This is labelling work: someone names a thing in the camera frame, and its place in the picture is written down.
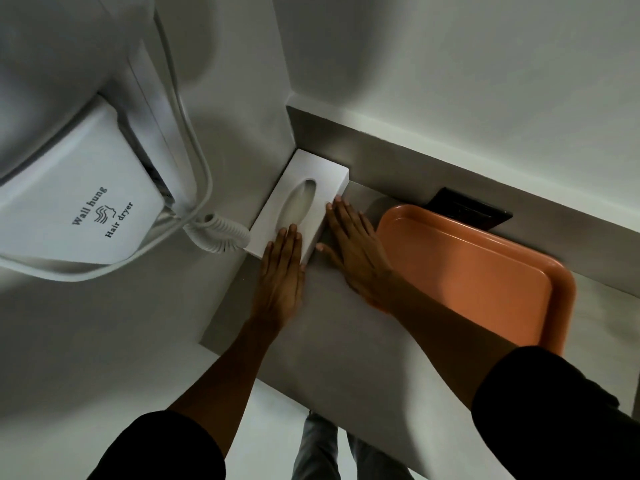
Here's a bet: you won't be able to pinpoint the person's right hand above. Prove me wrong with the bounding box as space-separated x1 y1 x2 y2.
315 195 402 316

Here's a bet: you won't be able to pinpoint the person's left hand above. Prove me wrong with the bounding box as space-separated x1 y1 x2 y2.
250 223 307 332

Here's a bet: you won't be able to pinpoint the white tissue box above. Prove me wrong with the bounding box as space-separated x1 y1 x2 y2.
243 149 350 260

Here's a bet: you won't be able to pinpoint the person's left forearm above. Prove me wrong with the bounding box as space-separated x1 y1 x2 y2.
167 317 281 458

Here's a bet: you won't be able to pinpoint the person's right forearm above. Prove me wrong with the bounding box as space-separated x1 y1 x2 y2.
380 287 518 411

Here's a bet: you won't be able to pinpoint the black flat plate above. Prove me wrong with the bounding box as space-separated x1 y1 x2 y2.
427 187 514 232

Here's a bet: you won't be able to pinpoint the orange plastic tray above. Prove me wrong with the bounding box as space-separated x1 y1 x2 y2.
376 204 577 356

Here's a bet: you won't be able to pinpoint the grey trousers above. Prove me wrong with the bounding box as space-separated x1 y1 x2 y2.
291 411 416 480

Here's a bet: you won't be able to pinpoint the black left sleeve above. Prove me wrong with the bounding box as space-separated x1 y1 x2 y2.
87 409 227 480

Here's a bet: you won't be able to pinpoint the black sleeve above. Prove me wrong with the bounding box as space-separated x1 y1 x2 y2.
87 409 227 480
471 346 640 480

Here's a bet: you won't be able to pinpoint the black right sleeve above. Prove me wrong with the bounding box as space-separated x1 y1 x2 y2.
471 346 640 480

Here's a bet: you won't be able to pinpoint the white coiled cord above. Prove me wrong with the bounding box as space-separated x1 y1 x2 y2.
183 213 251 255

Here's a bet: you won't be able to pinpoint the white wall hair dryer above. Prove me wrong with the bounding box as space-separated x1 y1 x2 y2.
0 0 214 283

